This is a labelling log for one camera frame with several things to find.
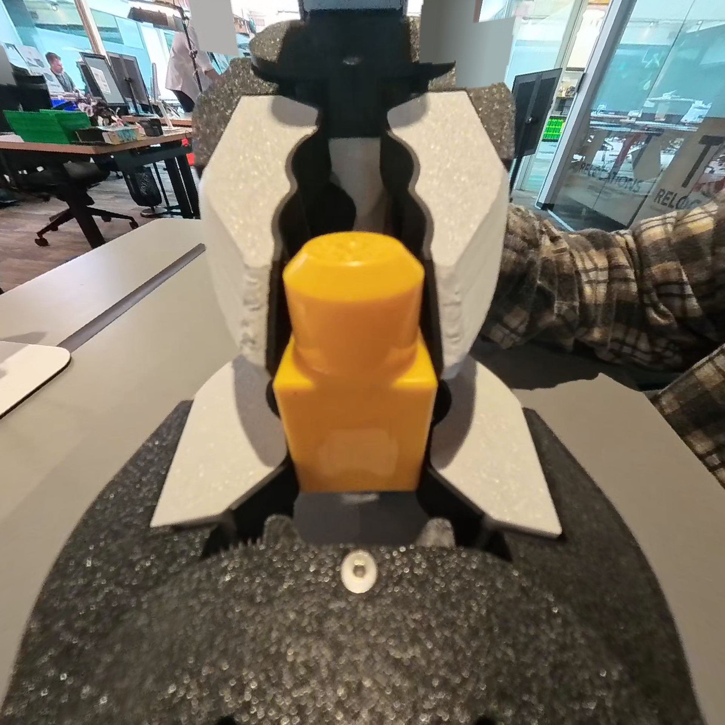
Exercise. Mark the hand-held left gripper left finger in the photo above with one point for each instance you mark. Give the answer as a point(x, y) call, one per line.
point(209, 453)

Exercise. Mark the pair of desk monitors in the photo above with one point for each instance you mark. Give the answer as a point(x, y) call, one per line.
point(107, 79)

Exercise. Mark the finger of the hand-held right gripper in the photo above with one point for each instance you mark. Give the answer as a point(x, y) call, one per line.
point(238, 187)
point(464, 187)

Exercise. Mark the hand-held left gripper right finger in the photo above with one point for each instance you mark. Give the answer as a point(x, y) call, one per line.
point(498, 459)

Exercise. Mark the green storage bins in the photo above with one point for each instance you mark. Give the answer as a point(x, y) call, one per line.
point(45, 124)

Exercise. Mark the black floor sign display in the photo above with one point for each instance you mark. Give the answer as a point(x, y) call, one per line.
point(535, 113)

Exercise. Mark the yellow one-stud block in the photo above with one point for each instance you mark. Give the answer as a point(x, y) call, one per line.
point(351, 408)

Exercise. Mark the printed cardboard box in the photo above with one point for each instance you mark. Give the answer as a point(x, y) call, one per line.
point(691, 175)

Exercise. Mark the long wooden desk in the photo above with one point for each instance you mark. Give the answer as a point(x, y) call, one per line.
point(85, 144)

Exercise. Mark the person's plaid shirt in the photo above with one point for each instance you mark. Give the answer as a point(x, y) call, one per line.
point(696, 408)

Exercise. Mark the black office chair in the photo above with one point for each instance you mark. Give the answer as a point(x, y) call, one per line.
point(73, 181)

